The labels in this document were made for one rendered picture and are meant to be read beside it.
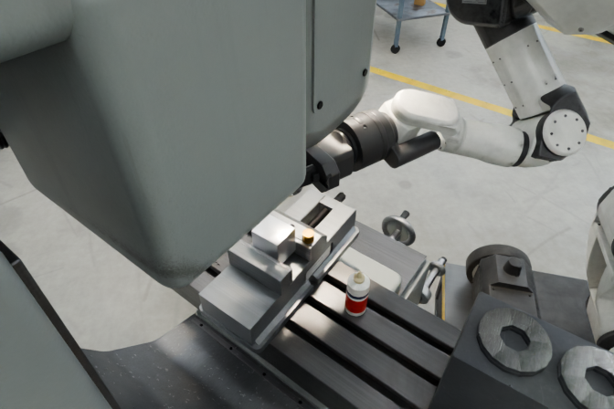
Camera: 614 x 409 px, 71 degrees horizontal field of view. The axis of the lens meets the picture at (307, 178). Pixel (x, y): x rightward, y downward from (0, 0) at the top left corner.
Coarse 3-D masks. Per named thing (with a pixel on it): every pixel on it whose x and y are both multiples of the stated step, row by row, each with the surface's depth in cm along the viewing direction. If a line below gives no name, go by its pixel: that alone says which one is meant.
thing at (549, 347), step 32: (480, 320) 58; (512, 320) 58; (544, 320) 59; (480, 352) 56; (512, 352) 55; (544, 352) 55; (576, 352) 55; (608, 352) 55; (448, 384) 60; (480, 384) 56; (512, 384) 53; (544, 384) 53; (576, 384) 51; (608, 384) 53
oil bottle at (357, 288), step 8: (360, 272) 75; (352, 280) 76; (360, 280) 75; (368, 280) 77; (352, 288) 76; (360, 288) 76; (368, 288) 77; (352, 296) 77; (360, 296) 76; (352, 304) 78; (360, 304) 78; (352, 312) 80; (360, 312) 80
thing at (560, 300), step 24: (480, 264) 136; (504, 264) 129; (480, 288) 131; (504, 288) 126; (528, 288) 124; (552, 288) 129; (576, 288) 129; (528, 312) 120; (552, 312) 123; (576, 312) 123
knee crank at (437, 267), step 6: (444, 258) 145; (432, 264) 140; (438, 264) 139; (444, 264) 145; (432, 270) 139; (438, 270) 139; (444, 270) 139; (432, 276) 138; (438, 276) 141; (426, 282) 136; (432, 282) 137; (426, 288) 132; (426, 294) 131; (420, 300) 132; (426, 300) 132
